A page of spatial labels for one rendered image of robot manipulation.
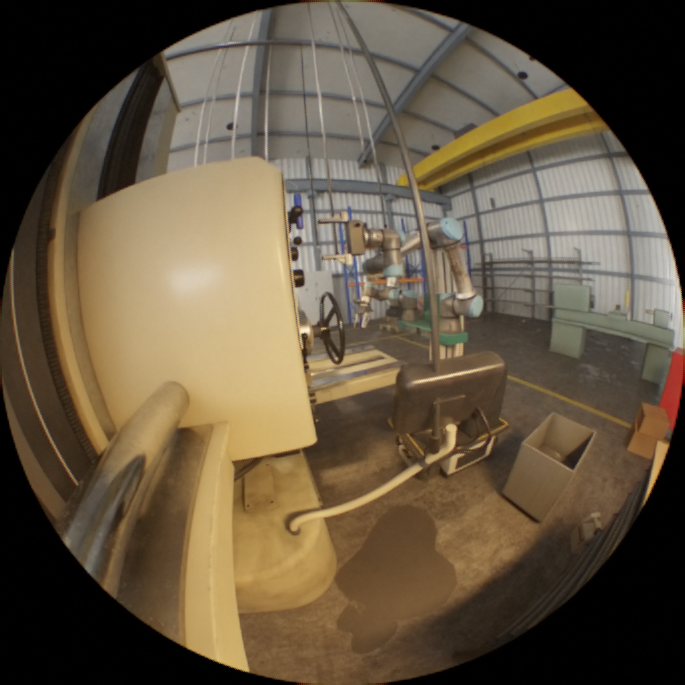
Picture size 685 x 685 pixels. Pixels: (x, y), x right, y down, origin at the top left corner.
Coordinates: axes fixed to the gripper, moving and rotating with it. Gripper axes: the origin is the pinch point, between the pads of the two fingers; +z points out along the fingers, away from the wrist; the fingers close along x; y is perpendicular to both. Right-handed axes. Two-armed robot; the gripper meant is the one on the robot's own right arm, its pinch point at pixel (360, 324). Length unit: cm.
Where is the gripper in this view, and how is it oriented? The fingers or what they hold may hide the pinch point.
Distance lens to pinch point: 163.3
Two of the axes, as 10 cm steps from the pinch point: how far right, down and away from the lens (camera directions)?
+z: -2.4, 9.7, -0.1
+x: -3.2, -0.7, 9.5
